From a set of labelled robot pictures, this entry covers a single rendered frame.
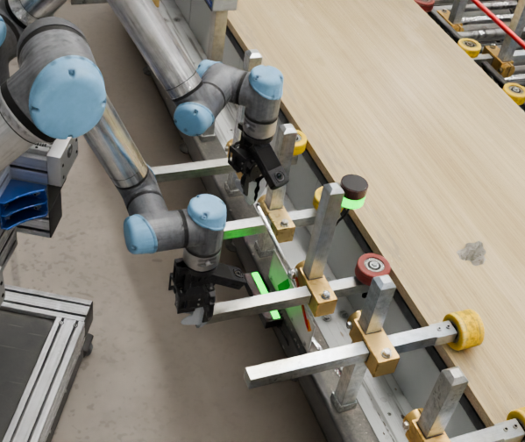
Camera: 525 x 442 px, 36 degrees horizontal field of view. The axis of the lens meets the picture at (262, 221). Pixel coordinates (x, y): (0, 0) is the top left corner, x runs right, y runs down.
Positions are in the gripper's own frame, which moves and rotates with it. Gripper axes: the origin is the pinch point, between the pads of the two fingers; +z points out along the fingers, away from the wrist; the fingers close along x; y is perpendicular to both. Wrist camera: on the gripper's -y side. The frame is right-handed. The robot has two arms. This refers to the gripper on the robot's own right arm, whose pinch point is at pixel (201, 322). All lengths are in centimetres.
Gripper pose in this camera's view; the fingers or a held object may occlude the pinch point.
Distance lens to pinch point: 178.8
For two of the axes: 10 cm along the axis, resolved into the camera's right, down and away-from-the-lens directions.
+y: -9.2, 1.4, -3.6
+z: -1.5, 7.3, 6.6
